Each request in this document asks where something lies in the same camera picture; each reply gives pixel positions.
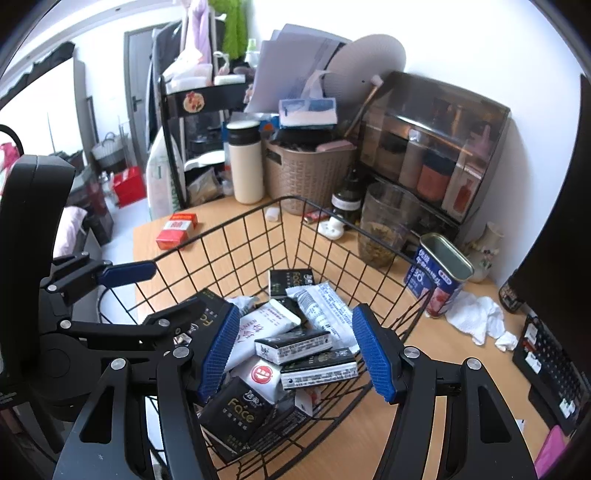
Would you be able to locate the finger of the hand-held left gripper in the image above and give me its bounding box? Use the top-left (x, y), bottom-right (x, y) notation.
top-left (39, 251), bottom-right (156, 305)
top-left (58, 296), bottom-right (220, 347)

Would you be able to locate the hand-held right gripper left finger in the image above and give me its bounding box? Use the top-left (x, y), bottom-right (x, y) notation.
top-left (58, 300), bottom-right (241, 480)

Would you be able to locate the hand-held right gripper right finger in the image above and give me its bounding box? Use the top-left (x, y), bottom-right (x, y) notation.
top-left (352, 304), bottom-right (539, 480)

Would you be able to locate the large white pouch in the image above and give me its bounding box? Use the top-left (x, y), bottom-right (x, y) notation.
top-left (226, 302), bottom-right (305, 370)

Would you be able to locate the small white red-logo packet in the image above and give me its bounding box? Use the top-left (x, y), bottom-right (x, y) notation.
top-left (240, 357), bottom-right (283, 402)

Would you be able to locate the pile of black tissue packs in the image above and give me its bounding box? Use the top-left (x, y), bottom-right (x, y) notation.
top-left (196, 268), bottom-right (361, 462)

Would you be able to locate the long white grey packet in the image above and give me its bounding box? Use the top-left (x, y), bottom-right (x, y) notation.
top-left (285, 281), bottom-right (361, 354)

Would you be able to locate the white cracker snack packet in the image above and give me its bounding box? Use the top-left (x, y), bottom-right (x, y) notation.
top-left (294, 387), bottom-right (324, 416)

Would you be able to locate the black wire basket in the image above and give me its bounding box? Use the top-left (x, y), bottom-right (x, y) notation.
top-left (97, 196), bottom-right (437, 480)

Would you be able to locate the pink cloth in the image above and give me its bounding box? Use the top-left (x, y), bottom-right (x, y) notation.
top-left (53, 205), bottom-right (88, 259)

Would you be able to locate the red cigarette box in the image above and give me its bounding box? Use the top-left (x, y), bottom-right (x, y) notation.
top-left (156, 213), bottom-right (200, 251)

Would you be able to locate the wooden desk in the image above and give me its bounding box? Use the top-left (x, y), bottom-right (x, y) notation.
top-left (131, 194), bottom-right (573, 480)

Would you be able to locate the blue meat can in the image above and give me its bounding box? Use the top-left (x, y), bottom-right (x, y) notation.
top-left (404, 233), bottom-right (475, 319)

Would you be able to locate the white sack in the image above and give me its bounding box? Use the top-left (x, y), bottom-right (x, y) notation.
top-left (145, 127), bottom-right (188, 220)

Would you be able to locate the white crumpled paper towel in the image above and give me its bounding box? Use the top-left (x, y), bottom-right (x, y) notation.
top-left (445, 294), bottom-right (506, 346)

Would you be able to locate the clear bag of dried goods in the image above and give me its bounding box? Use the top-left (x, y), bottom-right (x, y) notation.
top-left (185, 166), bottom-right (225, 208)

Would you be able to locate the woven laundry basket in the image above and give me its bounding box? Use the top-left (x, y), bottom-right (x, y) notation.
top-left (90, 131), bottom-right (127, 171)

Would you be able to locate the glass jar of tea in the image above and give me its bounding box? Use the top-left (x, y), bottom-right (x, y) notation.
top-left (358, 182), bottom-right (421, 269)

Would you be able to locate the small black jar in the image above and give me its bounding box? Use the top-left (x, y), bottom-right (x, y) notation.
top-left (499, 270), bottom-right (527, 315)

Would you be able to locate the small ceramic vase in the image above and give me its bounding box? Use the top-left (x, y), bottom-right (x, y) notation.
top-left (464, 222), bottom-right (505, 283)

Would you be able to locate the white thermos bottle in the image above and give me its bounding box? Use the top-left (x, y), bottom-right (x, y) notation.
top-left (225, 121), bottom-right (265, 205)

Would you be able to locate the dark bottle with white label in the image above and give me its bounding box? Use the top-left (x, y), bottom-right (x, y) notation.
top-left (330, 168), bottom-right (365, 217)

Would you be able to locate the black keyboard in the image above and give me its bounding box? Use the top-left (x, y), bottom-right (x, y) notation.
top-left (512, 311), bottom-right (587, 435)

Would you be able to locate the brown woven storage basket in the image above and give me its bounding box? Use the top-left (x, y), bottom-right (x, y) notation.
top-left (263, 138), bottom-right (358, 217)

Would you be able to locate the grey door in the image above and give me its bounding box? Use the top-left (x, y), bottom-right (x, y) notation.
top-left (124, 25), bottom-right (185, 171)

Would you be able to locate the black shelf rack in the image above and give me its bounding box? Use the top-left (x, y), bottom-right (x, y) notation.
top-left (159, 74), bottom-right (250, 208)

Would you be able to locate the pink desk mat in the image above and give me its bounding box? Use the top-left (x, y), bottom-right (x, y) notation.
top-left (533, 425), bottom-right (571, 478)

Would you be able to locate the dark hanging garment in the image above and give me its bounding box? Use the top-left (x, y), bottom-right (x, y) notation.
top-left (147, 21), bottom-right (184, 139)

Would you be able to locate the white plastic bag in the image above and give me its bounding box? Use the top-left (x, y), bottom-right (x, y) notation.
top-left (163, 46), bottom-right (215, 90)

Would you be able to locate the black curved monitor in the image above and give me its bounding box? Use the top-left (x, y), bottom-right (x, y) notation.
top-left (510, 74), bottom-right (591, 342)

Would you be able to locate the dark acrylic storage cabinet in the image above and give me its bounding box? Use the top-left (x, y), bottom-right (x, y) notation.
top-left (358, 71), bottom-right (512, 241)

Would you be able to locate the blue tissue box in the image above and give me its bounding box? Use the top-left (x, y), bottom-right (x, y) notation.
top-left (278, 69), bottom-right (339, 130)

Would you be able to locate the pink hanging garment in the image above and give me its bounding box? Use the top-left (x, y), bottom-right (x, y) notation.
top-left (185, 0), bottom-right (213, 51)

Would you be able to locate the green hanging cloth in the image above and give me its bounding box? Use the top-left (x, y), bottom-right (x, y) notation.
top-left (208, 0), bottom-right (250, 58)

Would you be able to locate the stack of white papers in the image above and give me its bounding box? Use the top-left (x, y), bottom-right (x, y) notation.
top-left (244, 24), bottom-right (347, 114)

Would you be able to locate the white round fan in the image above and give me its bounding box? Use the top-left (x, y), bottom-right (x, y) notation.
top-left (323, 34), bottom-right (407, 139)

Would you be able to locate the wooden handled brush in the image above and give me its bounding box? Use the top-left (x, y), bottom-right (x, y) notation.
top-left (344, 76), bottom-right (385, 137)

